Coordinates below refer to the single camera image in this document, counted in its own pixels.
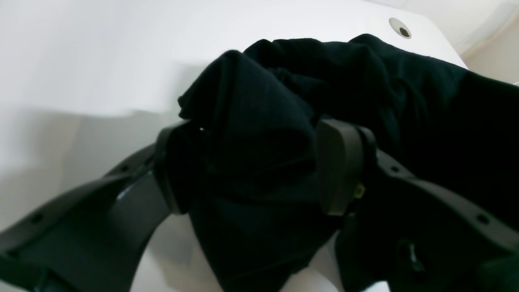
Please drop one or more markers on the black t-shirt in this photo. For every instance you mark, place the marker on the black t-shirt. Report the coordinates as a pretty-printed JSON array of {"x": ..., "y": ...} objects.
[{"x": 410, "y": 160}]

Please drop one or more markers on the right table cable grommet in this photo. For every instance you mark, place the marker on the right table cable grommet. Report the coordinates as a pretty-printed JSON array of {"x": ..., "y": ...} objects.
[{"x": 400, "y": 28}]

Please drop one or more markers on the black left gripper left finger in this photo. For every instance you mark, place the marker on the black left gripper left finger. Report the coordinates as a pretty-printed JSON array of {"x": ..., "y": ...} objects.
[{"x": 92, "y": 238}]

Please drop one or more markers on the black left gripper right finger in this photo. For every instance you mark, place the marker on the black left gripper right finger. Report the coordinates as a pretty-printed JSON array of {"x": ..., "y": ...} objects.
[{"x": 415, "y": 235}]

